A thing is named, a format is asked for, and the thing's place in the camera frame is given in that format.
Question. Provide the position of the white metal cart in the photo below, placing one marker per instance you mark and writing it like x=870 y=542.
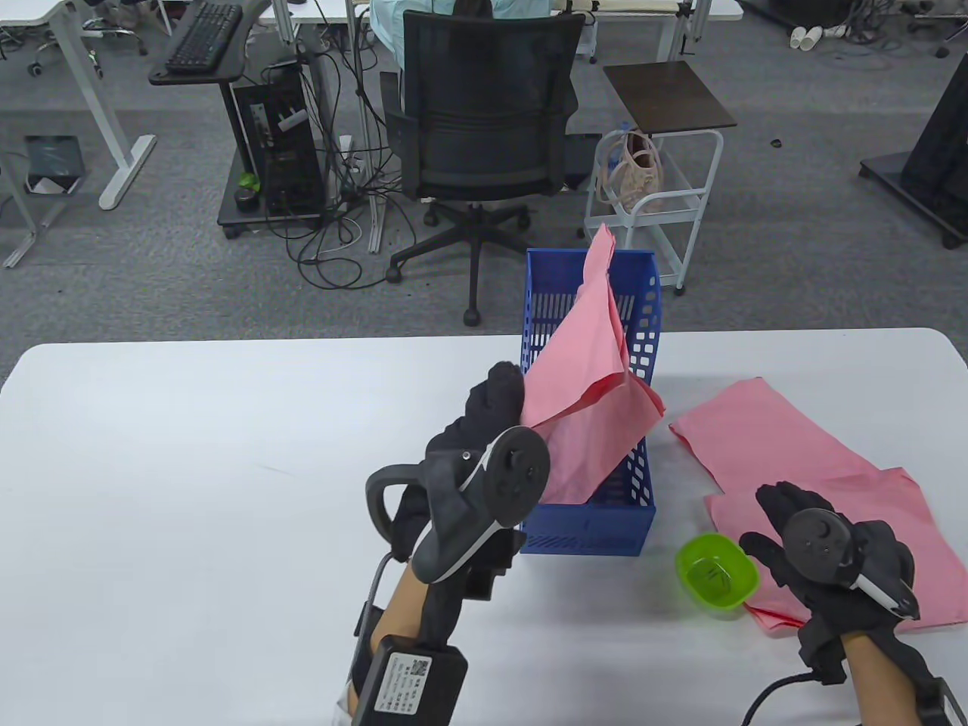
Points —
x=696 y=134

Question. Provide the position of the person's right forearm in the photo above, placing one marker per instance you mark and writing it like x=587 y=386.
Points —
x=885 y=688

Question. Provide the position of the black keyboard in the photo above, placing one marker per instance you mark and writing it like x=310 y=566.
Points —
x=204 y=38

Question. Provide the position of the white desk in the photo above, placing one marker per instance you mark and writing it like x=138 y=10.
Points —
x=711 y=9
x=85 y=68

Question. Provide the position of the green plastic bowl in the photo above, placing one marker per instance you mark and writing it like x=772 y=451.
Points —
x=737 y=586

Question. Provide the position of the small green object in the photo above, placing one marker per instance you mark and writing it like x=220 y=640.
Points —
x=249 y=181

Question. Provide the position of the person's left hand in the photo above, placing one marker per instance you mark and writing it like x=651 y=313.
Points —
x=491 y=401

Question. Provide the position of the black computer cart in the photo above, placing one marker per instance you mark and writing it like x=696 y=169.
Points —
x=189 y=78

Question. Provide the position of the blue plastic file basket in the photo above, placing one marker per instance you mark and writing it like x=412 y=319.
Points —
x=590 y=529

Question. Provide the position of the black mesh office chair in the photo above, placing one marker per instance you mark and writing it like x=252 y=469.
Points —
x=484 y=76

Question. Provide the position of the black computer tower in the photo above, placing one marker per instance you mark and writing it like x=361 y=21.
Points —
x=287 y=151

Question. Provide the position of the brown side table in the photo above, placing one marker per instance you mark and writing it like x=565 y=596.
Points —
x=665 y=94

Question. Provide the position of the beige handbag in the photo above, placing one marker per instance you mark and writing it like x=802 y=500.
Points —
x=643 y=181

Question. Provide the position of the small black round object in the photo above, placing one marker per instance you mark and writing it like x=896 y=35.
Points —
x=246 y=200

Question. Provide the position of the black white handheld controller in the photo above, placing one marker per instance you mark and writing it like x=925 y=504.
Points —
x=522 y=469
x=820 y=544

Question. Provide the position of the white slipper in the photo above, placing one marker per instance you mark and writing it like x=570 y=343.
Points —
x=814 y=38
x=798 y=38

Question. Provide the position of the white power strip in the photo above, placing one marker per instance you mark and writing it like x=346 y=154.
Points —
x=346 y=155

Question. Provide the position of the pink paper stack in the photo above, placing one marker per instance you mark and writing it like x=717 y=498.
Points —
x=582 y=363
x=930 y=544
x=756 y=431

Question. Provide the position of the person's left forearm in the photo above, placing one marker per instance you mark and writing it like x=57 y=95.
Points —
x=397 y=605

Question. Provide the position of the person's right hand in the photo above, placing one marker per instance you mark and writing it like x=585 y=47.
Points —
x=824 y=612

